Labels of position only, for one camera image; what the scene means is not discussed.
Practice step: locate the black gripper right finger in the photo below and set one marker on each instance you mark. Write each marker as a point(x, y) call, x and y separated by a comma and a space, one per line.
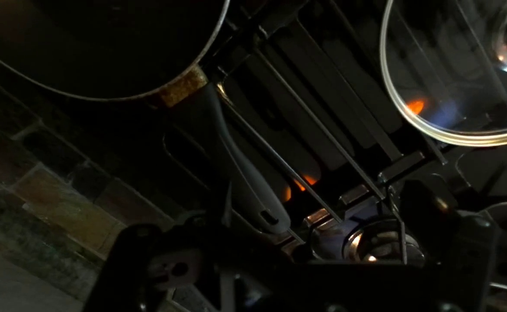
point(464, 243)

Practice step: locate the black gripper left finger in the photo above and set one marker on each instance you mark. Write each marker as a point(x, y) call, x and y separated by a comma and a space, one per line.
point(145, 264)

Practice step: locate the glass lid with metal knob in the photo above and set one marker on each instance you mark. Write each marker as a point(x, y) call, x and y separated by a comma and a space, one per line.
point(443, 65)

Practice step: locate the black frying pan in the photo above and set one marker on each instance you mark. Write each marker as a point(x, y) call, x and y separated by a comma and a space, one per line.
point(111, 51)

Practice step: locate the black gas stove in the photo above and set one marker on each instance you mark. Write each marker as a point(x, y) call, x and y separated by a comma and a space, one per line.
point(312, 143)

